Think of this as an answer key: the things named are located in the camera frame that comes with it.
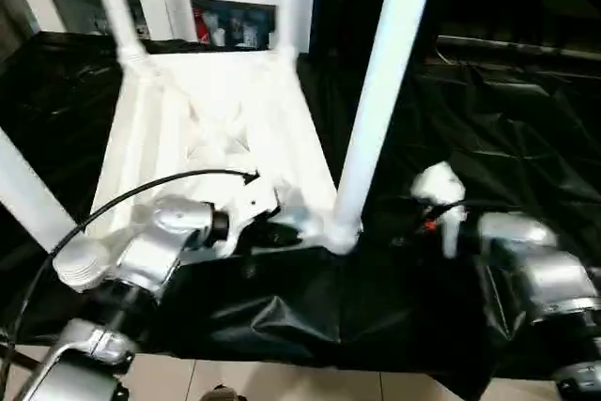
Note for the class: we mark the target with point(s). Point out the black mat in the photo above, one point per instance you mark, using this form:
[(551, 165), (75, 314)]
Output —
[(470, 138)]

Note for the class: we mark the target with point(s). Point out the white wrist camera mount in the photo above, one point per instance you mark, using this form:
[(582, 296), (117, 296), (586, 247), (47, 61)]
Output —
[(441, 194), (249, 208)]

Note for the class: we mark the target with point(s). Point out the white plastic table top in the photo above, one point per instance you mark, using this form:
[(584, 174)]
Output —
[(216, 119)]

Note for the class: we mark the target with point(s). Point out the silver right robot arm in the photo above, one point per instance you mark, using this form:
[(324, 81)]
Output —
[(535, 269)]

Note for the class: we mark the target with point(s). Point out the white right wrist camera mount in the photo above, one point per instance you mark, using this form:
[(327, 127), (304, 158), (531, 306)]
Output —
[(441, 194)]

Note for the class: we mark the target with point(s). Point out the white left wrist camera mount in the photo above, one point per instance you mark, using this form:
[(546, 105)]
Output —
[(249, 208)]

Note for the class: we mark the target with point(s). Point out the long black bar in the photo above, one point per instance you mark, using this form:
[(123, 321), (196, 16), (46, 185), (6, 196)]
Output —
[(521, 46)]

